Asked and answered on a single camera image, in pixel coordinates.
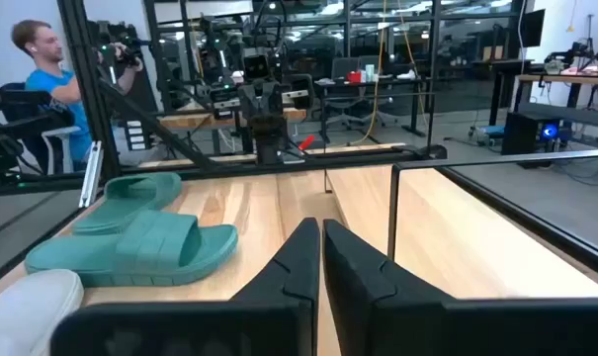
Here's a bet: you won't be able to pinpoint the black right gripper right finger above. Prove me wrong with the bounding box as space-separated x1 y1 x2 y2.
322 219 457 356

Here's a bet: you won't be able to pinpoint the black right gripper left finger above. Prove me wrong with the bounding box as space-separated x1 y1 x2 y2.
228 217 322 356

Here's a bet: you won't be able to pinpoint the green rubber slide sandal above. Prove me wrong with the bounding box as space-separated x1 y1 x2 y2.
24 209 240 289
70 171 184 236

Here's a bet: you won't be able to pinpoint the grey rubber slide sandal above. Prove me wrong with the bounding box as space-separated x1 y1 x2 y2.
0 268 85 356

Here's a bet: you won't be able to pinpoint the background wooden table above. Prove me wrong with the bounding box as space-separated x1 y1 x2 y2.
515 67 598 111
157 104 308 131

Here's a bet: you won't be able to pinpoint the grey office chair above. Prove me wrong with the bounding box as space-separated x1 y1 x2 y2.
322 56 364 131

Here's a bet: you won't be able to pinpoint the black office desk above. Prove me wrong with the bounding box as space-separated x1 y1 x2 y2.
315 76 431 144

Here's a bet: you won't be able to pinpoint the black drawer unit white labels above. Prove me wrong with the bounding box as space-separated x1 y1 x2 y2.
124 118 147 152

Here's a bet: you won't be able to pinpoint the person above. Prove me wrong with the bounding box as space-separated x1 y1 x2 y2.
10 19 145 167

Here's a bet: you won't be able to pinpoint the black computer with blue light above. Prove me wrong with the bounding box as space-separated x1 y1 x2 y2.
500 111 562 155

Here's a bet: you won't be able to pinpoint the black office chair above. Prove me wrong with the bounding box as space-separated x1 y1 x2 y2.
0 82 82 199

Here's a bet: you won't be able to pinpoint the black monitor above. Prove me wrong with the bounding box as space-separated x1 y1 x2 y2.
519 8 547 49

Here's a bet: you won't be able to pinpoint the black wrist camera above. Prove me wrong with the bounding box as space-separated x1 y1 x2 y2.
242 52 272 81

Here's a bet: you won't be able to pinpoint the yellow hanging cord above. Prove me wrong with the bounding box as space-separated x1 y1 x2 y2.
395 0 429 131
350 0 387 147

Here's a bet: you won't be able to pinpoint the black frame wooden shoe shelf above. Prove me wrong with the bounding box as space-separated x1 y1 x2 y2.
322 146 598 302

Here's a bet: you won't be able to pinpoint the black metal table frame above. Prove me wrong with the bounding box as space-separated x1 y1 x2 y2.
0 0 598 293

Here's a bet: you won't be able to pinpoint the silver metal bracket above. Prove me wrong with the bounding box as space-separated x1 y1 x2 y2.
77 139 105 210

